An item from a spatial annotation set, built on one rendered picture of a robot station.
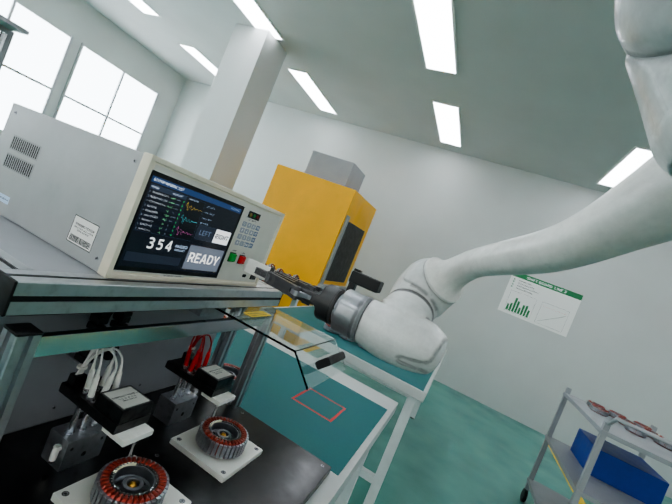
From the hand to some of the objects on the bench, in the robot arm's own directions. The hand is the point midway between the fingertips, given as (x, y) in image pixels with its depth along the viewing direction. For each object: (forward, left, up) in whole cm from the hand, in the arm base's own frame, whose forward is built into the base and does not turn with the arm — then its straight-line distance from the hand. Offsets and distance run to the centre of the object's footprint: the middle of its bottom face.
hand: (259, 270), depth 82 cm
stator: (-5, -3, -40) cm, 40 cm away
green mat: (+21, -54, -44) cm, 73 cm away
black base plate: (-4, +9, -43) cm, 44 cm away
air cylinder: (+10, -2, -41) cm, 42 cm away
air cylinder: (+8, +22, -41) cm, 47 cm away
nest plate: (-5, -3, -41) cm, 42 cm away
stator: (-6, +21, -40) cm, 45 cm away
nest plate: (-6, +21, -41) cm, 46 cm away
